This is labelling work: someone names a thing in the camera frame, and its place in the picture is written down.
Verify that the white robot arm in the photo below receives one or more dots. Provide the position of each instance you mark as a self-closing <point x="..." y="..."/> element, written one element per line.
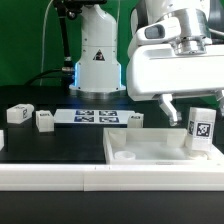
<point x="98" y="73"/>

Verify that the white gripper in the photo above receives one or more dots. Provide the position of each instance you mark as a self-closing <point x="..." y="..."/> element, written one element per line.
<point x="155" y="70"/>

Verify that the white obstacle wall front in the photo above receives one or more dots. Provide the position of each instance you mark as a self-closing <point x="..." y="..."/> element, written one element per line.
<point x="56" y="177"/>

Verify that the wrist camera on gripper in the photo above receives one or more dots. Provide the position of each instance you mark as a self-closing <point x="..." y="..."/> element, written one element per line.
<point x="159" y="32"/>

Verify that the white square tabletop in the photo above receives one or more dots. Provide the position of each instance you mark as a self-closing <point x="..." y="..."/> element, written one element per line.
<point x="153" y="146"/>

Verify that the white obstacle wall left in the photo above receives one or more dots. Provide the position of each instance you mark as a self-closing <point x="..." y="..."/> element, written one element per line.
<point x="1" y="139"/>

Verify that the white obstacle wall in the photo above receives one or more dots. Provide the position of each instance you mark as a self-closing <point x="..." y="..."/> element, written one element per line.
<point x="1" y="139"/>
<point x="56" y="177"/>

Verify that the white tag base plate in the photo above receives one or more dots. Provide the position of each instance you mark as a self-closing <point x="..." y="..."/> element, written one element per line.
<point x="90" y="116"/>

